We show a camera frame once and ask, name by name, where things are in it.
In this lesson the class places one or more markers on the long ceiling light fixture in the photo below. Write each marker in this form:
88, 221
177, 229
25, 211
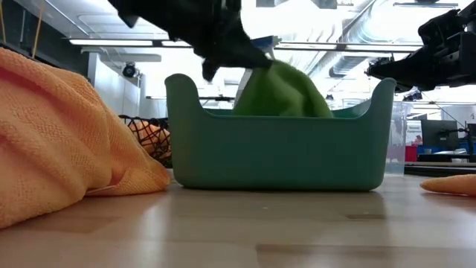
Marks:
111, 42

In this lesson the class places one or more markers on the black computer monitor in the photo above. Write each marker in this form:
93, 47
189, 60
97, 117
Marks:
439, 134

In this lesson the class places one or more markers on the orange microfiber towel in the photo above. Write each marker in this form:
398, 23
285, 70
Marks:
148, 136
56, 130
453, 185

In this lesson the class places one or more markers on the black ceiling spotlight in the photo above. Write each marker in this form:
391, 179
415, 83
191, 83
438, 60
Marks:
129, 70

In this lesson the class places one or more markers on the clear plastic container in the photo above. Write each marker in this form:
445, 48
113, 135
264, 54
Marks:
398, 130

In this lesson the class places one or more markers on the teal plastic bin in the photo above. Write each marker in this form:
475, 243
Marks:
279, 152

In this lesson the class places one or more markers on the green microfiber towel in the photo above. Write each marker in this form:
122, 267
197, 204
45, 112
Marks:
282, 93

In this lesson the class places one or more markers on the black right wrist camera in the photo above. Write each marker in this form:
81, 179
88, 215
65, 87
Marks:
440, 30

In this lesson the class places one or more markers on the red box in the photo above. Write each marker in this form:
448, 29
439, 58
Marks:
411, 153

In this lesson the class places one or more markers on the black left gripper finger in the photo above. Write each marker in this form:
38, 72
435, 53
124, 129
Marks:
238, 52
210, 70

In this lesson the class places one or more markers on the black track light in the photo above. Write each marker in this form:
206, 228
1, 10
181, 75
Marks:
413, 97

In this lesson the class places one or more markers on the white wall poster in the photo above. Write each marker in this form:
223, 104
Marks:
414, 132

